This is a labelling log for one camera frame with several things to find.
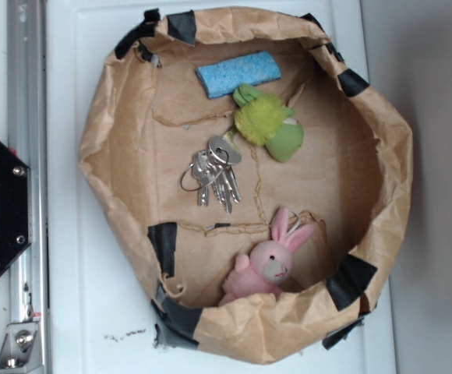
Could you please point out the silver key bunch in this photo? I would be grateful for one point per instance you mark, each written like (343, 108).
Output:
(213, 168)

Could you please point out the brown paper bag bin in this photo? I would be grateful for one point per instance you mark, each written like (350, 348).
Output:
(351, 179)

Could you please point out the green plush toy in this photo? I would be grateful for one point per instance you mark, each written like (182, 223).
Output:
(263, 120)

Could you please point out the pink plush bunny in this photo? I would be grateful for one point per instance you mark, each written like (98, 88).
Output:
(269, 264)

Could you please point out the blue sponge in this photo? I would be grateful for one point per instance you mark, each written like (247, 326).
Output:
(224, 77)

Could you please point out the white tray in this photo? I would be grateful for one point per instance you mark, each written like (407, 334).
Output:
(100, 319)

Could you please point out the aluminium frame rail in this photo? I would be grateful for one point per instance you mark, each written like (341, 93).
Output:
(26, 348)

